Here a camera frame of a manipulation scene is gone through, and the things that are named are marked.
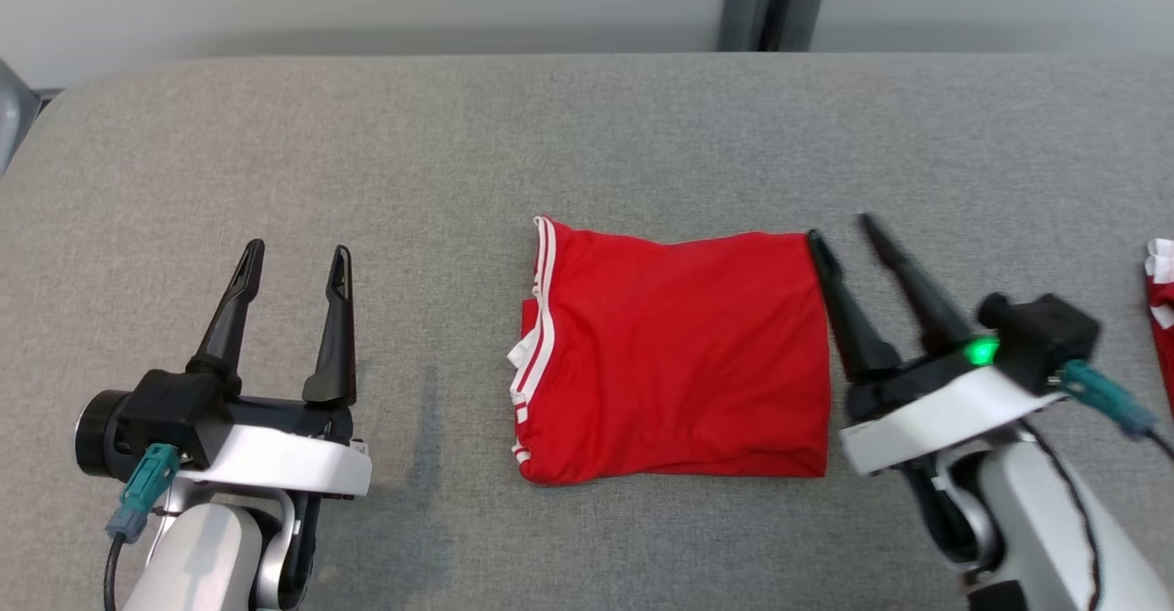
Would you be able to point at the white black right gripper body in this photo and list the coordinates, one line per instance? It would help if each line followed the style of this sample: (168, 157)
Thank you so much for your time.
(945, 414)

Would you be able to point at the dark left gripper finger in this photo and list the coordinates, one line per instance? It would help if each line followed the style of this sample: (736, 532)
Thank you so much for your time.
(337, 345)
(229, 327)

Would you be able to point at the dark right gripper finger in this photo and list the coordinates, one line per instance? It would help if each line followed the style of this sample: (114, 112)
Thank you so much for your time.
(853, 336)
(926, 304)

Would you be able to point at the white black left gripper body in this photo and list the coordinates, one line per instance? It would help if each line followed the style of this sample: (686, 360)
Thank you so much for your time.
(293, 460)

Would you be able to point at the red shirt white striped trim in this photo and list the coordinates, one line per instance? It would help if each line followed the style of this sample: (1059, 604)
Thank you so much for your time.
(679, 354)

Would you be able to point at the red shorts with white hem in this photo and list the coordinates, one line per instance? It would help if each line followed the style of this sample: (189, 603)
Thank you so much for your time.
(1163, 317)

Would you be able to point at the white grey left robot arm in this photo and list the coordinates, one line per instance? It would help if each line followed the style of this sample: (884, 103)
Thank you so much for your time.
(202, 556)

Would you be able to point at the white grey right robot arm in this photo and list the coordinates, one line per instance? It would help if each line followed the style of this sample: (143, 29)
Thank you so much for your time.
(1036, 528)

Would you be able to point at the rounded grey object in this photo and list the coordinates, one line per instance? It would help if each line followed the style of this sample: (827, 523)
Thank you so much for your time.
(14, 116)

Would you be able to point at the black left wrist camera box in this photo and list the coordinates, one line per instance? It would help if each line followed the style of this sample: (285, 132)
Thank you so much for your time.
(174, 414)

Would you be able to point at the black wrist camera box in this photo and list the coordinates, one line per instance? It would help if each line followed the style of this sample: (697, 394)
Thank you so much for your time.
(1046, 336)
(174, 414)

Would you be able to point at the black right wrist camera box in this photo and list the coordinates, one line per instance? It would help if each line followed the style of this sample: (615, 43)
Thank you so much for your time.
(1046, 336)

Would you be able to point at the grey metal post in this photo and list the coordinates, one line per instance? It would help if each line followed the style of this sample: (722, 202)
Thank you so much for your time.
(743, 5)

